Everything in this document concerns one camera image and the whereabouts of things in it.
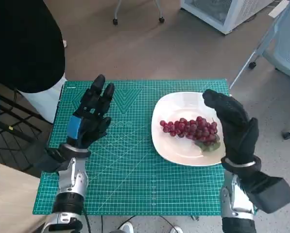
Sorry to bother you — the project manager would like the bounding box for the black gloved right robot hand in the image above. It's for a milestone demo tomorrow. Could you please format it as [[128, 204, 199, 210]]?
[[202, 89, 260, 166]]

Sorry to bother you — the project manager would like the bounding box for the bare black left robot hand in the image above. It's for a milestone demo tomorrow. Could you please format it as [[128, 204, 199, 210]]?
[[67, 74, 116, 150]]

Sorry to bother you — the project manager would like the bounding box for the red toy grape bunch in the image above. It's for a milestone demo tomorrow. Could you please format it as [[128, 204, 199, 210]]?
[[159, 116, 222, 153]]

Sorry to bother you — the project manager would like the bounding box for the white square plate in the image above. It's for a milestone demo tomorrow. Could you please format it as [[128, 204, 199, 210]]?
[[151, 91, 227, 167]]

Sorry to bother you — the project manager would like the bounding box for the green cutting mat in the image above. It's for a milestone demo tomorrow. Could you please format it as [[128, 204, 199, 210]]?
[[32, 78, 259, 216]]

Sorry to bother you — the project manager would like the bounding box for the light blue mesh chair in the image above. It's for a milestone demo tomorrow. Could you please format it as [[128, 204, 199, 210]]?
[[228, 0, 290, 141]]

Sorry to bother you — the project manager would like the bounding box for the person in black shirt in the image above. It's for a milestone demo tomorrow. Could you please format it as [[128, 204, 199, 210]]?
[[0, 0, 68, 125]]

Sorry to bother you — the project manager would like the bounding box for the beige wooden desk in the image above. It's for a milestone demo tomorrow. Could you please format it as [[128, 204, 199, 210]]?
[[0, 159, 51, 233]]

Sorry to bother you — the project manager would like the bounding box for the white perforated metal cabinet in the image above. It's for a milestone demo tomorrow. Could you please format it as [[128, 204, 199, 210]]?
[[180, 0, 277, 36]]

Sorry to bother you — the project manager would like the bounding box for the beige paper tag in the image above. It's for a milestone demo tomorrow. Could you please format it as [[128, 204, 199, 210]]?
[[267, 0, 289, 19]]

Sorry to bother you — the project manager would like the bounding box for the white office chair base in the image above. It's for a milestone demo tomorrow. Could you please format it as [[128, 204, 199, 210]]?
[[111, 0, 165, 26]]

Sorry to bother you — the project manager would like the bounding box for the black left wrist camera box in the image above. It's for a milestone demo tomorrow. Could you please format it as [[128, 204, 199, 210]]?
[[32, 145, 71, 173]]

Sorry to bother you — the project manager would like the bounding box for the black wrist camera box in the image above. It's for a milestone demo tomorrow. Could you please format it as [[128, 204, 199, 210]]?
[[32, 145, 71, 173], [241, 169, 290, 214]]

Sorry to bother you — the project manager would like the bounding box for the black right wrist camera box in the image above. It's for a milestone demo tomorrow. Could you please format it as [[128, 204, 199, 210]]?
[[241, 169, 290, 214]]

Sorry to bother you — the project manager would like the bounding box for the black metal chair frame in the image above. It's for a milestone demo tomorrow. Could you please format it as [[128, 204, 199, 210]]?
[[0, 80, 54, 171]]

